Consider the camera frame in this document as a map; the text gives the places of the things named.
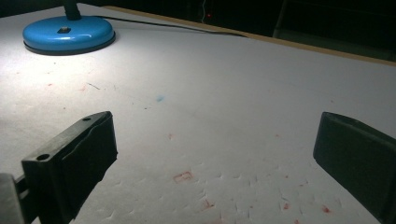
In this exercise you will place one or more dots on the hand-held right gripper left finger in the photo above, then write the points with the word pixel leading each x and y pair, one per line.
pixel 77 158

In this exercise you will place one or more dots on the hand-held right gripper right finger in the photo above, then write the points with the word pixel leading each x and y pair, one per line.
pixel 358 155

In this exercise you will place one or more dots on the blue lamp base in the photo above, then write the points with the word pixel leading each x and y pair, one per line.
pixel 68 32

